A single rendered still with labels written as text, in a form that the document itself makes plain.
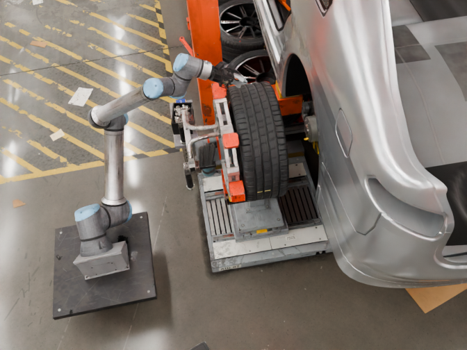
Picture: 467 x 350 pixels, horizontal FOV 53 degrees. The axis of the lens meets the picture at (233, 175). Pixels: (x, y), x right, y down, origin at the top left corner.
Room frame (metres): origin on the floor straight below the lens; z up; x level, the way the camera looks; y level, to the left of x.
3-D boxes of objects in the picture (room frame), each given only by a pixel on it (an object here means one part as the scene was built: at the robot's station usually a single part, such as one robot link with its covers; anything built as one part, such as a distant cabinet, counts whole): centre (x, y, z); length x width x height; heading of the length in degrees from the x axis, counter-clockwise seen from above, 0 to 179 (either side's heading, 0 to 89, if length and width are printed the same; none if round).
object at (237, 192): (1.38, -0.01, 0.85); 0.09 x 0.08 x 0.07; 6
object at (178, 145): (2.27, 0.33, 0.44); 0.43 x 0.17 x 0.03; 6
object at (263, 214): (1.71, -0.14, 0.32); 0.40 x 0.30 x 0.28; 6
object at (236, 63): (2.63, -0.29, 0.39); 0.66 x 0.66 x 0.24
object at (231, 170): (1.69, 0.03, 0.85); 0.54 x 0.07 x 0.54; 6
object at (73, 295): (1.30, 0.84, 0.15); 0.60 x 0.60 x 0.30; 8
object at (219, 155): (1.68, 0.10, 0.85); 0.21 x 0.14 x 0.14; 96
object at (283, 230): (1.74, -0.14, 0.13); 0.50 x 0.36 x 0.10; 6
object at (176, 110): (2.26, 0.33, 0.51); 0.20 x 0.14 x 0.13; 177
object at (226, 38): (3.33, -0.21, 0.39); 0.66 x 0.66 x 0.24
